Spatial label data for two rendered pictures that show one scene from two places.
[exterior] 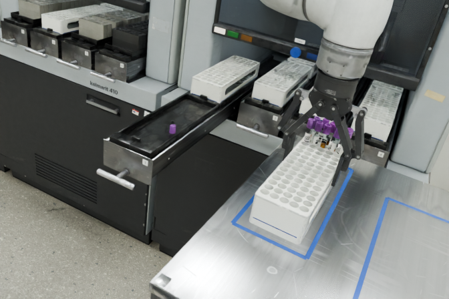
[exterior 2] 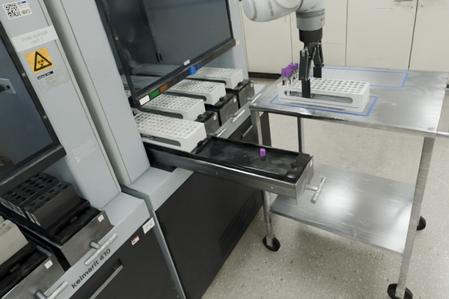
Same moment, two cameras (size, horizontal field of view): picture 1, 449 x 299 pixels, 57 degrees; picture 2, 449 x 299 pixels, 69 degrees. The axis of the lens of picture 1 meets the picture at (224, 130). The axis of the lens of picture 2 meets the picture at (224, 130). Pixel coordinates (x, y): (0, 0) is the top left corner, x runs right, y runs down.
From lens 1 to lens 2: 1.21 m
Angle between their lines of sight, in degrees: 64
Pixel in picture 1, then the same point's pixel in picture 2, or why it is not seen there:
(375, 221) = not seen: hidden behind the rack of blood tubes
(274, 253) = (381, 103)
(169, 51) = (106, 165)
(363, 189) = not seen: hidden behind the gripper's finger
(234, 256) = (393, 113)
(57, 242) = not seen: outside the picture
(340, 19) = not seen: outside the picture
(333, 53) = (322, 15)
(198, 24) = (118, 114)
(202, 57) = (135, 138)
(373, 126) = (238, 77)
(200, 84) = (193, 137)
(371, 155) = (249, 89)
